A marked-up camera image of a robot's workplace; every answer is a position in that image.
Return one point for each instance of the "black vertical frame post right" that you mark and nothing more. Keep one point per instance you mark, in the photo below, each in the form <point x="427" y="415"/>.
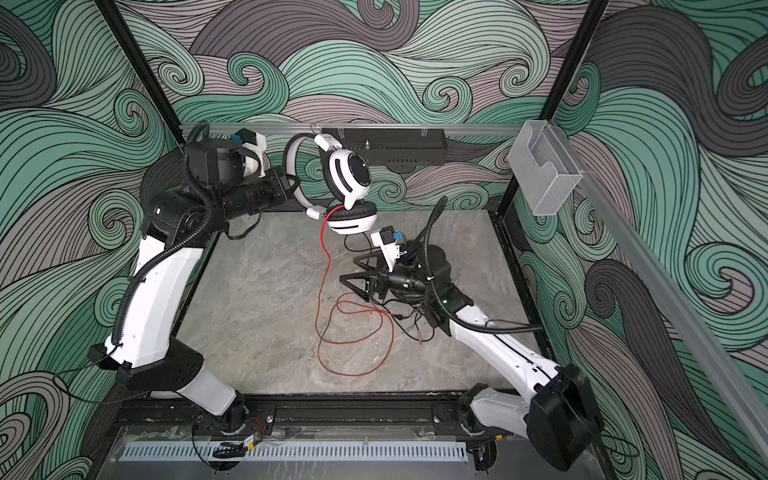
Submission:
<point x="594" y="13"/>

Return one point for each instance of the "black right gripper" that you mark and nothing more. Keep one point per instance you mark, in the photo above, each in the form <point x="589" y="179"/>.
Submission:
<point x="381" y="279"/>

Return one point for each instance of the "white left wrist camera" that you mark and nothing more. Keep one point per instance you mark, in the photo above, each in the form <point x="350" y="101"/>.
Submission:
<point x="253" y="144"/>

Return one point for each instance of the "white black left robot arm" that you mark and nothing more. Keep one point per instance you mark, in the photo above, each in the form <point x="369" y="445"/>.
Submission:
<point x="221" y="179"/>

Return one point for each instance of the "grey mesh wall holder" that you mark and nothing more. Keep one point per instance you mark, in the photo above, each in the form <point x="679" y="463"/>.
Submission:
<point x="545" y="165"/>

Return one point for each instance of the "black perforated wall tray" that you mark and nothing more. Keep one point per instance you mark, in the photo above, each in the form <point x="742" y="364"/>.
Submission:
<point x="399" y="149"/>

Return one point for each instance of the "black vertical frame post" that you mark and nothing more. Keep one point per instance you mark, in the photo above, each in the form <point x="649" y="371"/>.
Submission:
<point x="594" y="13"/>
<point x="132" y="51"/>

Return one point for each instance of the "black vertical frame post left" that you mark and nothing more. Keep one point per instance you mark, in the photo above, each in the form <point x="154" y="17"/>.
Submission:
<point x="132" y="51"/>

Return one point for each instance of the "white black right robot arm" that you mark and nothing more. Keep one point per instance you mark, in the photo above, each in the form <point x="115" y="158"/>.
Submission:
<point x="552" y="406"/>

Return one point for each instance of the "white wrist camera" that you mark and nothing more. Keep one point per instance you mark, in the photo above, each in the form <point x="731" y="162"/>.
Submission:
<point x="388" y="242"/>
<point x="253" y="144"/>

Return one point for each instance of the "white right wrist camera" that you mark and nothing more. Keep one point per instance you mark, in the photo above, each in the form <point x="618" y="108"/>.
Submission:
<point x="388" y="242"/>

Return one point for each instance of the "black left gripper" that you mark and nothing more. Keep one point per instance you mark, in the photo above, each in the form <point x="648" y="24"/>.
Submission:
<point x="274" y="178"/>

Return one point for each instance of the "white and black headphones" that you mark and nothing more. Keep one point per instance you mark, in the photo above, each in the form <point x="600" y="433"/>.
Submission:
<point x="346" y="174"/>

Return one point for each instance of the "white slotted cable duct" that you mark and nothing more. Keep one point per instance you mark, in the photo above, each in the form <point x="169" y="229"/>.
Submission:
<point x="301" y="451"/>

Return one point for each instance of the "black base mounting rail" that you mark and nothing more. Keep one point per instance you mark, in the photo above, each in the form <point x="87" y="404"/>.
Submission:
<point x="441" y="413"/>

